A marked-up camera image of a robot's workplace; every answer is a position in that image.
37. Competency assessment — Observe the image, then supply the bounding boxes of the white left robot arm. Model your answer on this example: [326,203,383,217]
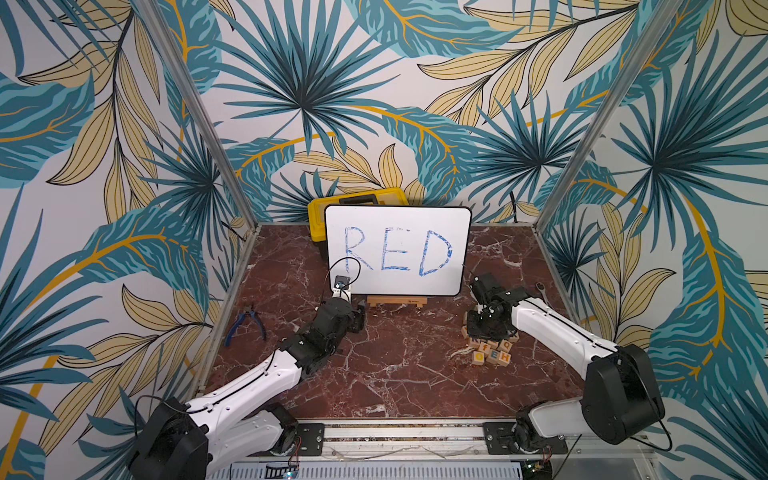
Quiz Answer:
[126,296,366,479]

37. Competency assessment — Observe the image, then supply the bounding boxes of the yellow plastic case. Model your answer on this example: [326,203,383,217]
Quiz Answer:
[307,187,410,244]

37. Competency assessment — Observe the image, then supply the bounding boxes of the wooden whiteboard stand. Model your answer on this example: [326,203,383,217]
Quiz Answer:
[366,295,428,308]

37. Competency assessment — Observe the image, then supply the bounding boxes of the aluminium front rail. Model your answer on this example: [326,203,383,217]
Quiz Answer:
[139,418,661,480]

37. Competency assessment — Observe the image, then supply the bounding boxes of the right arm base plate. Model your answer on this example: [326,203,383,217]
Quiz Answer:
[482,421,568,455]

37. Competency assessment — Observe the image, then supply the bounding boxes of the whiteboard with RED text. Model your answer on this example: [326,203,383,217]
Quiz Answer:
[325,205,472,297]

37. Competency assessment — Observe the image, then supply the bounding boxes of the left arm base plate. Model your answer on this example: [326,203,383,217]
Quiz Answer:
[267,423,326,457]

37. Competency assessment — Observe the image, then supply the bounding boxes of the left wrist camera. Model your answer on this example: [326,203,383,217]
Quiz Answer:
[332,275,351,303]

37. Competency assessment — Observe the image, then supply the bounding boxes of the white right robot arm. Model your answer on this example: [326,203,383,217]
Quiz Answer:
[466,274,666,454]

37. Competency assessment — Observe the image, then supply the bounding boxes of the wooden block letter H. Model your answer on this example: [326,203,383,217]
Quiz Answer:
[490,351,511,366]

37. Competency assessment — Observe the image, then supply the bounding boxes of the blue handled pliers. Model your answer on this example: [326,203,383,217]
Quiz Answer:
[224,309,268,348]

